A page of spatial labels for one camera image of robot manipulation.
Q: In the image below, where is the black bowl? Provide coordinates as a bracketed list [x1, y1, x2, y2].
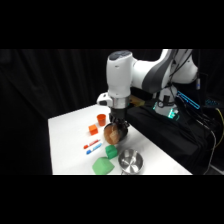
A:
[103, 122, 130, 145]

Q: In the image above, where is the blue marker pen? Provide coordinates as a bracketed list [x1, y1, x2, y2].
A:
[85, 142, 104, 156]

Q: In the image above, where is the red marker pen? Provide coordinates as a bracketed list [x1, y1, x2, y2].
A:
[83, 138, 100, 150]

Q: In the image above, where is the yellow cable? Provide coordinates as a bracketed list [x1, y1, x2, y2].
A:
[213, 107, 224, 148]

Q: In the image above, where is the black curtain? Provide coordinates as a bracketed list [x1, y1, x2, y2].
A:
[0, 49, 224, 176]

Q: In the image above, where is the black robot stand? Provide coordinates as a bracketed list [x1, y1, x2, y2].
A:
[122, 99, 224, 176]

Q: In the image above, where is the blue lit control box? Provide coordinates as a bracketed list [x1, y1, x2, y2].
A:
[176, 90, 202, 111]

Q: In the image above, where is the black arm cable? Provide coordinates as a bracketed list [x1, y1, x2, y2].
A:
[156, 49, 188, 103]

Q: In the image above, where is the grey cable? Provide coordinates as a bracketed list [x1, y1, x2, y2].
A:
[203, 129, 218, 176]

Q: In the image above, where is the orange plastic cup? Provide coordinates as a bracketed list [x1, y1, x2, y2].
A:
[96, 113, 107, 127]

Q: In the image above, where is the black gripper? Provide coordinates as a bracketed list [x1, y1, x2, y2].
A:
[109, 106, 130, 132]

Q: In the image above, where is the silver metal bowl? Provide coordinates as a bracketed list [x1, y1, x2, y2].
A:
[117, 148, 145, 175]

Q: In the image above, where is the orange cube block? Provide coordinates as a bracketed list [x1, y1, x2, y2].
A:
[88, 124, 100, 136]

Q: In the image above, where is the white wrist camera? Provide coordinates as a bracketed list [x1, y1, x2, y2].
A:
[96, 92, 113, 107]

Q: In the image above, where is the small green cube block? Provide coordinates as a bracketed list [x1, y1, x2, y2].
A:
[105, 144, 119, 160]

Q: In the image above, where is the large green foam block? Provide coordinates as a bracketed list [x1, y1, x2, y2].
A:
[91, 156, 115, 176]

